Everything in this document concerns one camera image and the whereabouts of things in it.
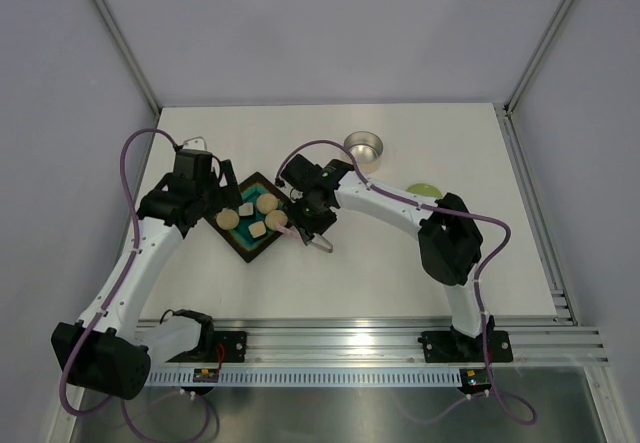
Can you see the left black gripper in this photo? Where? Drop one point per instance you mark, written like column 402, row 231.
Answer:
column 225, row 195

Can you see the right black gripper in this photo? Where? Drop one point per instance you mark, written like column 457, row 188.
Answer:
column 306, row 225

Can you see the round bun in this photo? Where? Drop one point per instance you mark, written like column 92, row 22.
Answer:
column 227, row 219
column 267, row 203
column 275, row 220

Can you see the dark square teal plate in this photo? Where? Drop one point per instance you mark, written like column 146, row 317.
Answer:
column 239, row 238

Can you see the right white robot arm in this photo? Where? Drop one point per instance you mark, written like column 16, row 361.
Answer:
column 449, row 244

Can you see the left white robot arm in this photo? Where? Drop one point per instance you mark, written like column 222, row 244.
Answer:
column 102, row 351

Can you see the round metal lunch tin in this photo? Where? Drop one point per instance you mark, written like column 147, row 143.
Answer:
column 367, row 149

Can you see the small tofu cube upper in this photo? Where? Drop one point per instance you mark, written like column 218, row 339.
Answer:
column 246, row 210

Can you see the round bun top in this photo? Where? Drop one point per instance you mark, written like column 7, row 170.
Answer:
column 267, row 203

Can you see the tofu cube lower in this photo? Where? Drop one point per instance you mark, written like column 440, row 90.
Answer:
column 257, row 230

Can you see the green round lid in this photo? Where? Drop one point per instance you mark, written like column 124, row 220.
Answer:
column 425, row 190

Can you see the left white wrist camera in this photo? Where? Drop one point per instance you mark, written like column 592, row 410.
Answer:
column 197, row 143

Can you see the aluminium mounting rail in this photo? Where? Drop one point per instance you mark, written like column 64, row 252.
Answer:
column 369, row 353

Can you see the left black base bracket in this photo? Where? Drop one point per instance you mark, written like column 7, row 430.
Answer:
column 230, row 347

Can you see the black base bracket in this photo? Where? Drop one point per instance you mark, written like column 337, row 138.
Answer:
column 230, row 347
column 453, row 347

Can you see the right black base bracket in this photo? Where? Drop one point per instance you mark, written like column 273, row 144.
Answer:
column 453, row 347

